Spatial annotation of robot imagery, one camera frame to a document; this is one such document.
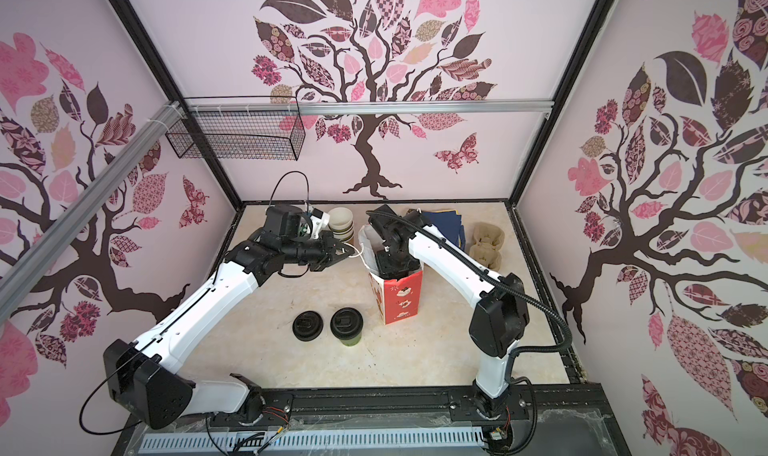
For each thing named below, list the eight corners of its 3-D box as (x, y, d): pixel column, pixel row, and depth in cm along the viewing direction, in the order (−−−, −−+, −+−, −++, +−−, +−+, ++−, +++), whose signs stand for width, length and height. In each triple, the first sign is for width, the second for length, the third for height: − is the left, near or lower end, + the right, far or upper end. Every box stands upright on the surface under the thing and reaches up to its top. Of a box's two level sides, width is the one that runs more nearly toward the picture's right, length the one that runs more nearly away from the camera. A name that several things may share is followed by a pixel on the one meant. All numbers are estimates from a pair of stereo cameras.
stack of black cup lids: (292, 341, 87) (289, 338, 84) (298, 314, 92) (295, 310, 90) (321, 341, 87) (319, 338, 84) (325, 314, 92) (323, 310, 90)
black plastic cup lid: (335, 349, 85) (328, 334, 75) (338, 324, 89) (332, 307, 80) (363, 349, 85) (359, 334, 75) (364, 324, 89) (361, 307, 80)
